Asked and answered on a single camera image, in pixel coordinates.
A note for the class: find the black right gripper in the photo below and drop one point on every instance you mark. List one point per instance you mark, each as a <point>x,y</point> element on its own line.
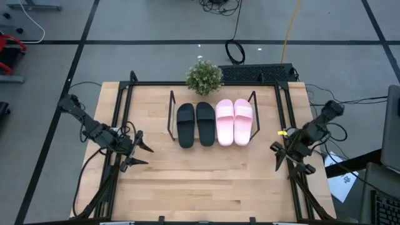
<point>295,150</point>

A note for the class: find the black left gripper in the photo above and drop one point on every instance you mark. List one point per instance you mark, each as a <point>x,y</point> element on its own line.
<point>132,147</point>

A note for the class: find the black rubber slide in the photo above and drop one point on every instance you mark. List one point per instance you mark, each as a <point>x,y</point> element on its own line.
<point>186,125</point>
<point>205,125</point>

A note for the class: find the pink rubber slide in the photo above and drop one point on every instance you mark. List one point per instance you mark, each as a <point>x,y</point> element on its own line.
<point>224,125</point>
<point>243,122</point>

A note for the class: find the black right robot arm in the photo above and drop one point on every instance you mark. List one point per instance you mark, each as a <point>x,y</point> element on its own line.
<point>315,131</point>

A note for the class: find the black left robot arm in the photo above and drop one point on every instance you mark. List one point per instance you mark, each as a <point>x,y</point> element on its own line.
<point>93,128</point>

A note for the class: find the yellow tag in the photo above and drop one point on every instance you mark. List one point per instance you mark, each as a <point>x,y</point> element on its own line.
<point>282,133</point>

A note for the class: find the white paper sheet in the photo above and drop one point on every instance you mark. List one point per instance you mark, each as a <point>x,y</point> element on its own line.
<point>342,184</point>

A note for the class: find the black floor bar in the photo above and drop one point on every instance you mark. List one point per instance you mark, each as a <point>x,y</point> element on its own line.
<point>350,164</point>

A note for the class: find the black table clamp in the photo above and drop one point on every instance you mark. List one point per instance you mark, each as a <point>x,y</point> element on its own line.
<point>161,220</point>
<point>252,221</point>

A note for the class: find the grey desk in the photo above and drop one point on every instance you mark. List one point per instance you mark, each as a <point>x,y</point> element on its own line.
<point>375,178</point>

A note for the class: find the potted green plant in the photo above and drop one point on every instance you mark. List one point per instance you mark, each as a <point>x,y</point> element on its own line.
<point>204,78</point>

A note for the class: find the grey monitor back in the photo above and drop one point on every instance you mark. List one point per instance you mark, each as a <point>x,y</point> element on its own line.
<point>392,131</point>

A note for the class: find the black keyboard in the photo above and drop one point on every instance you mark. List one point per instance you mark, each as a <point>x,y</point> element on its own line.
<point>387,209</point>

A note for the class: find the grey metal plate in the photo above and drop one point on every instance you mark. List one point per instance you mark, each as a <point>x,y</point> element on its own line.
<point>11,79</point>

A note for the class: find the grey metal foot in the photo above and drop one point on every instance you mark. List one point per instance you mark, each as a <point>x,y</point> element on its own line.
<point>34,5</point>

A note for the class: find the silver metal bracket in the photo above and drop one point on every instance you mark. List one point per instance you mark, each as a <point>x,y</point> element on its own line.
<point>115,129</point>

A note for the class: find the black frame wooden shoe shelf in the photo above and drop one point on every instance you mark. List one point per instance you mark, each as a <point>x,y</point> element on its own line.
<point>174,118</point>

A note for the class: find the black table rig frame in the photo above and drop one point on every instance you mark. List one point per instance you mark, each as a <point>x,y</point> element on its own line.
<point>150,83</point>

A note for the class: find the red metal frame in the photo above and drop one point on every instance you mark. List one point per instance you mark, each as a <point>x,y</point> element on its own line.
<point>12,38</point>

